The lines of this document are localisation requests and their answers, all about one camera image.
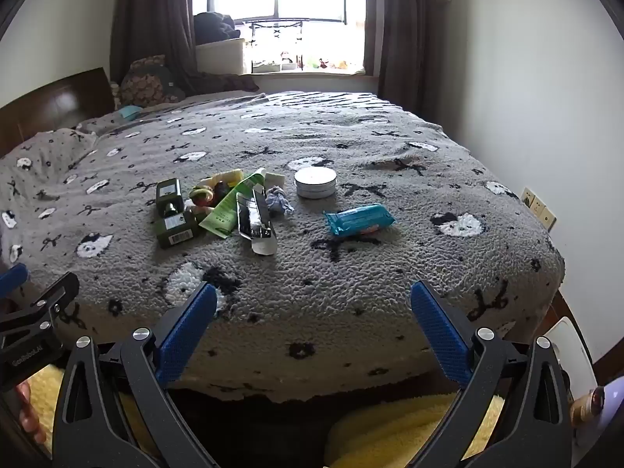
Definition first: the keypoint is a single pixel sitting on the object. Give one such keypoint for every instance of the patterned dark pillow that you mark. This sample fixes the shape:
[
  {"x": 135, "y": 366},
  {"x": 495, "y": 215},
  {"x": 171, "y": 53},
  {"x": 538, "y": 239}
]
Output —
[{"x": 148, "y": 83}]

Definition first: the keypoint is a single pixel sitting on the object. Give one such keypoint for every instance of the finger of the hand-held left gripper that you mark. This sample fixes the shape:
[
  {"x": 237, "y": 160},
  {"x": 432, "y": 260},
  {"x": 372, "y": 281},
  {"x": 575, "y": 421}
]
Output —
[
  {"x": 12, "y": 279},
  {"x": 44, "y": 304}
]

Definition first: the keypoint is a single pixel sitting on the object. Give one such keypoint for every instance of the brown curtain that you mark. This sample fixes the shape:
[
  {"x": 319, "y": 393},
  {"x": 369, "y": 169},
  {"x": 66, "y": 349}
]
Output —
[
  {"x": 156, "y": 14},
  {"x": 402, "y": 24}
]

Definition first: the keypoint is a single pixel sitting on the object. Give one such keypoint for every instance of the blue wet wipes packet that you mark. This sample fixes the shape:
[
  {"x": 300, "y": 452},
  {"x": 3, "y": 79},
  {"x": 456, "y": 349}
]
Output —
[{"x": 358, "y": 219}]

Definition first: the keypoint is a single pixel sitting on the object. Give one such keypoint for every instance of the grey printed fleece blanket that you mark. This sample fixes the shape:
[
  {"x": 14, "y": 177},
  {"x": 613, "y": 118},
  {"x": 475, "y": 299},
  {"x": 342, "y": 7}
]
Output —
[{"x": 341, "y": 263}]

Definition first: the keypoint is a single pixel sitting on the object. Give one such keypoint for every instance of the dark green box white label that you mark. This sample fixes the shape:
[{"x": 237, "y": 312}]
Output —
[{"x": 176, "y": 231}]

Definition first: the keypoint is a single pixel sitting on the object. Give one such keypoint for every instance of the white plastic bin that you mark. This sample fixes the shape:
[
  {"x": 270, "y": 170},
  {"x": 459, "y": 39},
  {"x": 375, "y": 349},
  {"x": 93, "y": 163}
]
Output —
[{"x": 573, "y": 351}]

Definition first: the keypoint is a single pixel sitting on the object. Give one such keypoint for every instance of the dark wooden headboard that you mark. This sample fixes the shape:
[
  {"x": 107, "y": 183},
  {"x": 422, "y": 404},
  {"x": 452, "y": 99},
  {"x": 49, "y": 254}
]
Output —
[{"x": 53, "y": 102}]

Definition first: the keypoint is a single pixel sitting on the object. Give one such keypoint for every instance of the brown crumpled cloth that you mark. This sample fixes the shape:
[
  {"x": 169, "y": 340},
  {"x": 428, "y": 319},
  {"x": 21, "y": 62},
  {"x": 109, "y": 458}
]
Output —
[{"x": 229, "y": 82}]

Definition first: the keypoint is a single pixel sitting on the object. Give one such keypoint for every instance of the row of windowsill trinkets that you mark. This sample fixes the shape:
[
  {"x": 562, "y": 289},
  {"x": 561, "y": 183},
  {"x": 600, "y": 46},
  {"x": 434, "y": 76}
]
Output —
[{"x": 317, "y": 63}]

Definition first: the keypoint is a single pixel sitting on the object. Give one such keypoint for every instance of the yellow fluffy rug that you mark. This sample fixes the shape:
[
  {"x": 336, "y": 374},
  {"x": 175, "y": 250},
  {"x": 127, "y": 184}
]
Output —
[{"x": 390, "y": 429}]

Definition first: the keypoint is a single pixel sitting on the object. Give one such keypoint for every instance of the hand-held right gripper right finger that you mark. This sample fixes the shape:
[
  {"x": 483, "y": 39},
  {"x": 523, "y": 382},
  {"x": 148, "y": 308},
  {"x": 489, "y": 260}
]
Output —
[{"x": 438, "y": 331}]

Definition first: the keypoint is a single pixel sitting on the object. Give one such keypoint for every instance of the crumpled blue tissue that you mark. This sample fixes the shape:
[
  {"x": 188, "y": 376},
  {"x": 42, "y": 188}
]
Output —
[{"x": 279, "y": 201}]

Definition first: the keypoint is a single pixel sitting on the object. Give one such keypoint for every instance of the dark bundled clothes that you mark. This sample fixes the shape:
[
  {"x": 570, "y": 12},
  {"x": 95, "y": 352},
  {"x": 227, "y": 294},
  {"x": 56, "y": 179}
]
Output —
[{"x": 214, "y": 26}]

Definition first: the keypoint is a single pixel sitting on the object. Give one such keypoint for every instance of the wall socket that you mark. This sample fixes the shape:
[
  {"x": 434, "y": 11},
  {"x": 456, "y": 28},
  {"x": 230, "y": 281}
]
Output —
[
  {"x": 547, "y": 218},
  {"x": 529, "y": 197}
]

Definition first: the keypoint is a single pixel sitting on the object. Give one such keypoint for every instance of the upright dark green box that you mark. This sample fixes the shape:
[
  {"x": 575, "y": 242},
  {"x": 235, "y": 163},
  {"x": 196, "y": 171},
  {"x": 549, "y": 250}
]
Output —
[{"x": 169, "y": 195}]

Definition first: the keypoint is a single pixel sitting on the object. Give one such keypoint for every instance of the white storage box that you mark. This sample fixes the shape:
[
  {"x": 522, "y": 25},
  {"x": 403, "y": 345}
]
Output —
[{"x": 220, "y": 57}]

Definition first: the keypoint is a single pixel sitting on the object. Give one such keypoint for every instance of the green squeeze tube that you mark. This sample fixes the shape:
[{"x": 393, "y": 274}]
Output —
[{"x": 229, "y": 204}]

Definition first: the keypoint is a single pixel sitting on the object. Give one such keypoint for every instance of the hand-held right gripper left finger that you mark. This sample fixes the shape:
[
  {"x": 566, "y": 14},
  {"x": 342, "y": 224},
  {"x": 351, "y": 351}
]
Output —
[{"x": 187, "y": 331}]

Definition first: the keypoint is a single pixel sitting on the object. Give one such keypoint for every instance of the person's left hand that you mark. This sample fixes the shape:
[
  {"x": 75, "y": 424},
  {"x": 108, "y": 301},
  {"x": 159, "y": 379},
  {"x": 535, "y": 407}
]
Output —
[{"x": 30, "y": 414}]

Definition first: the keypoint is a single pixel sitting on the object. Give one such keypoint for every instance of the black and white tube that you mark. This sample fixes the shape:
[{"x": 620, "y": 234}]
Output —
[{"x": 256, "y": 226}]

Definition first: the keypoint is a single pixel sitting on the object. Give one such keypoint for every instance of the small teal cloth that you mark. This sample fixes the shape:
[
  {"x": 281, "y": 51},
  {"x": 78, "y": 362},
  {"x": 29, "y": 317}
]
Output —
[{"x": 129, "y": 111}]

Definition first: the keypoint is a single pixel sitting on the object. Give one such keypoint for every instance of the round metal tin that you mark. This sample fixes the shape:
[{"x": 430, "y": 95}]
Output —
[{"x": 315, "y": 181}]

